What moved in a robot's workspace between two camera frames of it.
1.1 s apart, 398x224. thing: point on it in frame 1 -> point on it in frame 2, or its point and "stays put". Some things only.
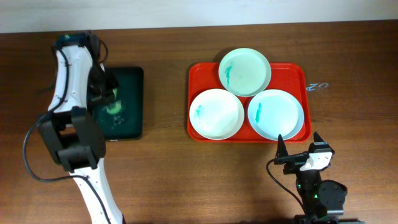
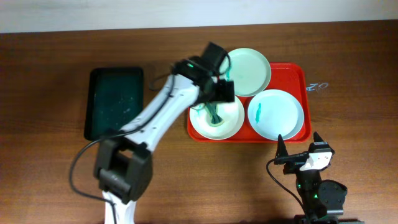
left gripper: (104, 94) -> (224, 92)
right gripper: (296, 158) stays put
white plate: (275, 112) stays put
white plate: (216, 114) stays put
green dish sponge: (114, 107) -> (216, 120)
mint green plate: (245, 72) stays put
